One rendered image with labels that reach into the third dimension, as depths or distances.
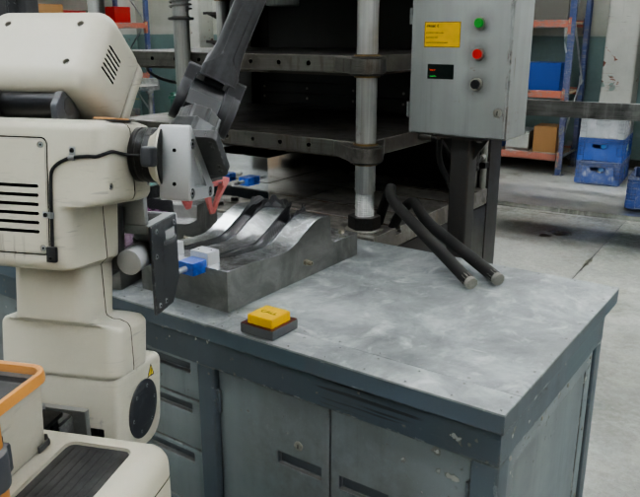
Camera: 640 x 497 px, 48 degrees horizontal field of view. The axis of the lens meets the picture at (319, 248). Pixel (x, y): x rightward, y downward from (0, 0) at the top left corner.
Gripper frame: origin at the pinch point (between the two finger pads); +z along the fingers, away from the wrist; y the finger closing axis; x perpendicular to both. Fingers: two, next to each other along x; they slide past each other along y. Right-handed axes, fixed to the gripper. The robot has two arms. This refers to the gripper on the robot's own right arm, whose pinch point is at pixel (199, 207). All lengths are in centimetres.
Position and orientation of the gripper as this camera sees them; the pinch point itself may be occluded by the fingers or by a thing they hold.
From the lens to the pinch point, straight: 152.3
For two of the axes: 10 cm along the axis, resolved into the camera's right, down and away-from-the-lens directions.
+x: -5.7, 2.5, -7.8
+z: 0.0, 9.5, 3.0
